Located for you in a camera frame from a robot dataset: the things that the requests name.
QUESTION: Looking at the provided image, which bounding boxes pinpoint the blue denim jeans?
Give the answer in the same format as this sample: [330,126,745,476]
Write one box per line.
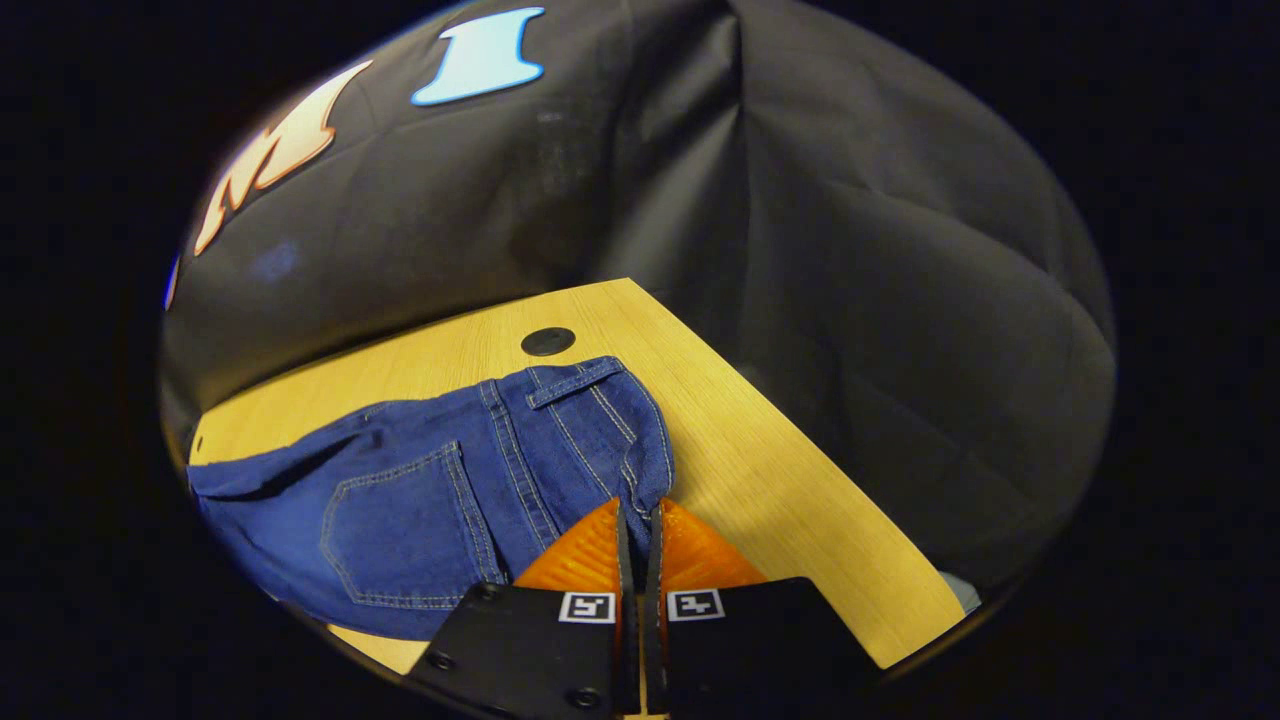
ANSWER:
[187,356,677,642]

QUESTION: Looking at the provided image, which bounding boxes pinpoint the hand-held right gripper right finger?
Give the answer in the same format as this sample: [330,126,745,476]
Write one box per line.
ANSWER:
[644,499,883,717]

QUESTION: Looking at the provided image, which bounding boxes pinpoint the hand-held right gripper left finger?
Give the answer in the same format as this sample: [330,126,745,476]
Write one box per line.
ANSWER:
[405,497,638,720]

